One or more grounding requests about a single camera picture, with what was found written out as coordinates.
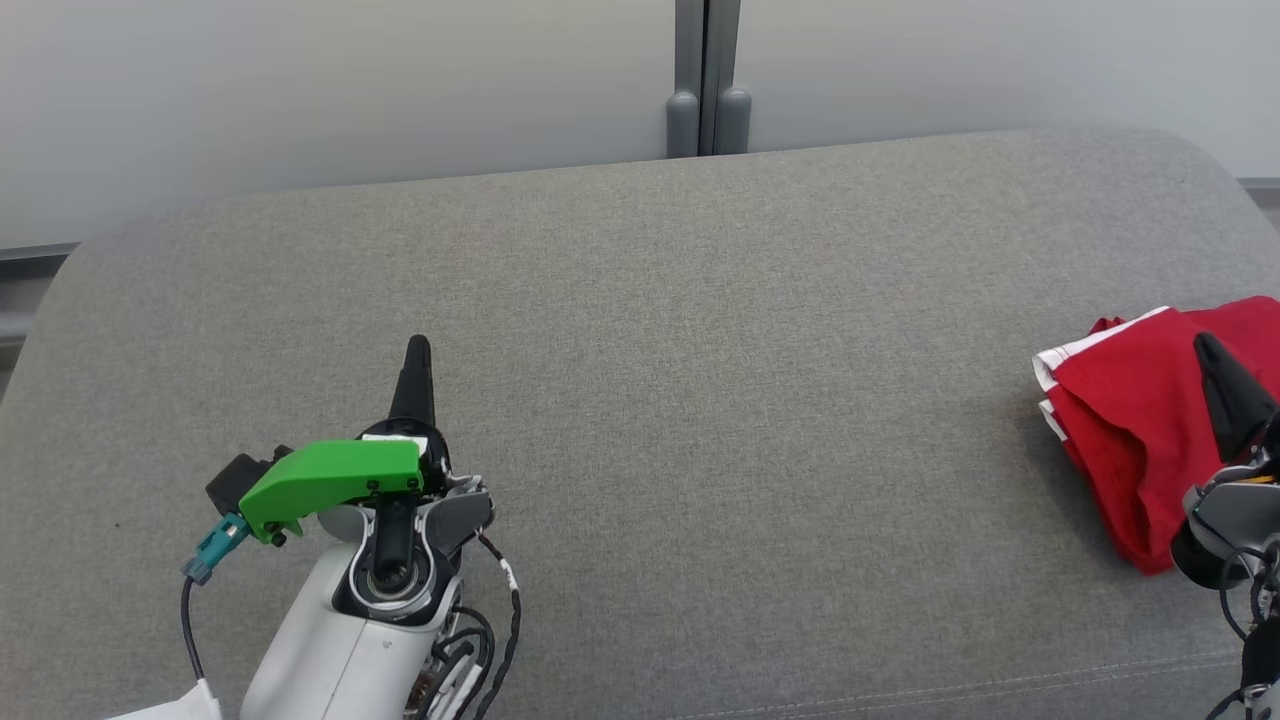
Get black white braided arm cable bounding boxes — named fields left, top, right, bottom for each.
left=470, top=535, right=524, bottom=720

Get teal left camera connector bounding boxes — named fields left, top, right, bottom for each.
left=181, top=512, right=251, bottom=586

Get red Bulls 23 shorts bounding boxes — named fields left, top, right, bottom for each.
left=1033, top=296, right=1280, bottom=576

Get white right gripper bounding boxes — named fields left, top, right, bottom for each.
left=1185, top=331, right=1280, bottom=551

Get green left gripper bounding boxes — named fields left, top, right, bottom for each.
left=238, top=335, right=449, bottom=546

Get grey metal partition post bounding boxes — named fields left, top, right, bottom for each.
left=666, top=0, right=753, bottom=159

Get black left camera cable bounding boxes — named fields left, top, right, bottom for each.
left=180, top=575, right=208, bottom=683

